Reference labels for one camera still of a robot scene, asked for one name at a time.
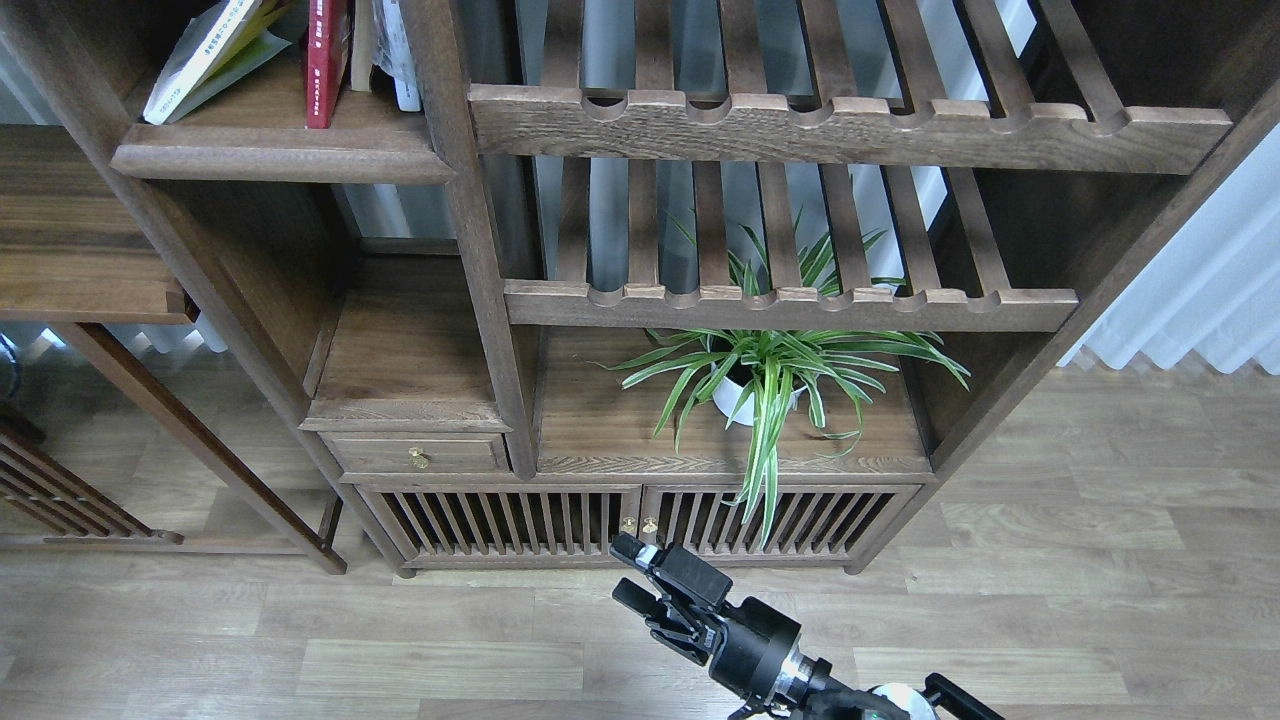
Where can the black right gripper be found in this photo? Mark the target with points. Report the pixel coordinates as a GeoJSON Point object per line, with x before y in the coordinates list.
{"type": "Point", "coordinates": [750, 649]}

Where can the red cover book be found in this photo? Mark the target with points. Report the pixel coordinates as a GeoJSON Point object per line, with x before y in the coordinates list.
{"type": "Point", "coordinates": [326, 44]}

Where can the yellow cover book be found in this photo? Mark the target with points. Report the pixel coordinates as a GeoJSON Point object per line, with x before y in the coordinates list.
{"type": "Point", "coordinates": [217, 48]}

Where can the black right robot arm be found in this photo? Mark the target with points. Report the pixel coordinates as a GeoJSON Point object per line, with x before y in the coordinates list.
{"type": "Point", "coordinates": [819, 696]}

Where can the wooden side shelf unit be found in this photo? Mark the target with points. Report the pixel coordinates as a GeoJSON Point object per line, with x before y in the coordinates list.
{"type": "Point", "coordinates": [75, 261]}

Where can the right slatted cabinet door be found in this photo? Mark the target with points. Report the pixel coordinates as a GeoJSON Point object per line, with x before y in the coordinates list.
{"type": "Point", "coordinates": [818, 523]}

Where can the slatted cabinet door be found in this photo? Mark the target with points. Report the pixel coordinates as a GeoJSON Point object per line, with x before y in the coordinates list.
{"type": "Point", "coordinates": [503, 525]}
{"type": "Point", "coordinates": [818, 523]}

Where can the white plant pot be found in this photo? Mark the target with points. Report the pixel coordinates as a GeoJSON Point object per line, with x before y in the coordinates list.
{"type": "Point", "coordinates": [728, 402]}

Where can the left slatted cabinet door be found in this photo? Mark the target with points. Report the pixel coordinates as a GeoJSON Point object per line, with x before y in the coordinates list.
{"type": "Point", "coordinates": [503, 525]}

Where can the green spider plant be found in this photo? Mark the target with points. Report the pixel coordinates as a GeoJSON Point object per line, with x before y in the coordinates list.
{"type": "Point", "coordinates": [770, 366]}

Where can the dark wooden bookshelf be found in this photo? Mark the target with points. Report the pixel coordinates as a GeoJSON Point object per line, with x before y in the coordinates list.
{"type": "Point", "coordinates": [581, 172]}

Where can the small wooden drawer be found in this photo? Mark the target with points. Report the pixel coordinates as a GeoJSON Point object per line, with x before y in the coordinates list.
{"type": "Point", "coordinates": [415, 453]}

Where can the upright white book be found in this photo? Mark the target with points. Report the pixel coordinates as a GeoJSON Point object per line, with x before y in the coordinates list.
{"type": "Point", "coordinates": [393, 54]}

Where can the upright tan book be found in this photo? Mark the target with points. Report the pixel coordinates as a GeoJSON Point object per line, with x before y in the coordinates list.
{"type": "Point", "coordinates": [363, 45]}

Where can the white curtain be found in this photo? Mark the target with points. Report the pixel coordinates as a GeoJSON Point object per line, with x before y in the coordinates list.
{"type": "Point", "coordinates": [1213, 291]}

